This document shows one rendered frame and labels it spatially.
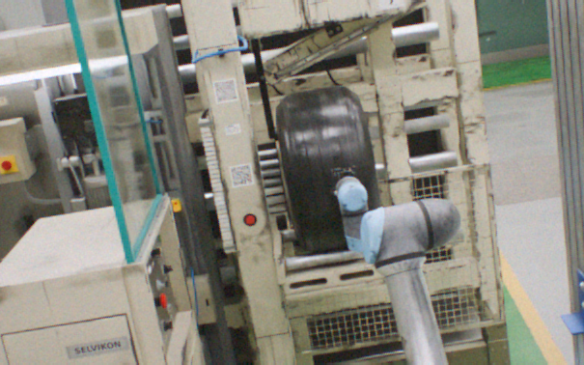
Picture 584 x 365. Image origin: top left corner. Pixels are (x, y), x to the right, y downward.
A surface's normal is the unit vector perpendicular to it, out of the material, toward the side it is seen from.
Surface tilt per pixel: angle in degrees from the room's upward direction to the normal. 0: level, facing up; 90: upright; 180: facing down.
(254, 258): 90
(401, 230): 63
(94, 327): 90
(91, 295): 90
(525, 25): 90
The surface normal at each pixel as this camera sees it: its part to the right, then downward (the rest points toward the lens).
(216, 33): 0.03, 0.26
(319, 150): -0.05, -0.22
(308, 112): -0.13, -0.67
